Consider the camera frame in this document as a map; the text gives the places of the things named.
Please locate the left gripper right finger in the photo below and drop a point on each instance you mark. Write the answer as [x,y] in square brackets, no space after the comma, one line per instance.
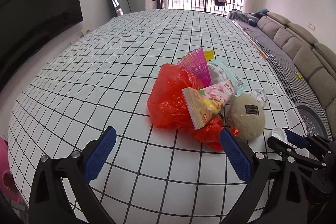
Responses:
[286,202]

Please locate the light blue wipes packet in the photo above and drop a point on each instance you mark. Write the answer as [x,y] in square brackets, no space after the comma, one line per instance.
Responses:
[220,71]

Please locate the clear plastic cup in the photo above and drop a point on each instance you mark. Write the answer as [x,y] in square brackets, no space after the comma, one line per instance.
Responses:
[279,133]

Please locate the small yellow toy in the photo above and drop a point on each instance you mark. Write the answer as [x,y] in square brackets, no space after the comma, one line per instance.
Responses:
[299,75]

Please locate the grey perforated laundry basket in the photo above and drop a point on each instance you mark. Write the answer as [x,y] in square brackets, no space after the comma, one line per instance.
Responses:
[313,122]

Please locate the blue cushion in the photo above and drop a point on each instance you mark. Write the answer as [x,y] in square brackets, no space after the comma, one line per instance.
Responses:
[254,17]

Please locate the white grid tablecloth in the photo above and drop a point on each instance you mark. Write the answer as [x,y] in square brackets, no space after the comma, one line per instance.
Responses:
[105,79]

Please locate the yellow plastic lid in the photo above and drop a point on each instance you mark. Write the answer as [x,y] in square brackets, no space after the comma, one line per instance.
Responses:
[209,55]

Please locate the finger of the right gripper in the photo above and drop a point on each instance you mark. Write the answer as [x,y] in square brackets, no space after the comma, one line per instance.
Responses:
[307,166]
[317,146]

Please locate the houndstooth sofa cover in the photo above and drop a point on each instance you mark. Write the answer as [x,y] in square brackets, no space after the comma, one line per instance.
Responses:
[297,90]

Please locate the black television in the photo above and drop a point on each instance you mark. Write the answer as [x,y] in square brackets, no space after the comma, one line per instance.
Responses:
[27,25]

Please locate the pink snack packet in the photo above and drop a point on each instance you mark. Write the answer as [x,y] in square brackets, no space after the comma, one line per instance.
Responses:
[206,103]

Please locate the crumpled white paper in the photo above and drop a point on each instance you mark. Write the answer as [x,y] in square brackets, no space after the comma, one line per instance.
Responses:
[260,96]

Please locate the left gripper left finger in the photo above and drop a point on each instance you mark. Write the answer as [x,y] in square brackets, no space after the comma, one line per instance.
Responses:
[48,201]

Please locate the grey sectional sofa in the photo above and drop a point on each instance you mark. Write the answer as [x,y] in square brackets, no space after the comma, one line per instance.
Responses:
[314,60]

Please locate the beige round plush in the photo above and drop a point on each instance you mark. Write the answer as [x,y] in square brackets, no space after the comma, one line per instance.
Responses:
[246,118]

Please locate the red plastic bag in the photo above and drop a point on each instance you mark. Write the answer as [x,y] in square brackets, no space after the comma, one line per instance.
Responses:
[168,108]

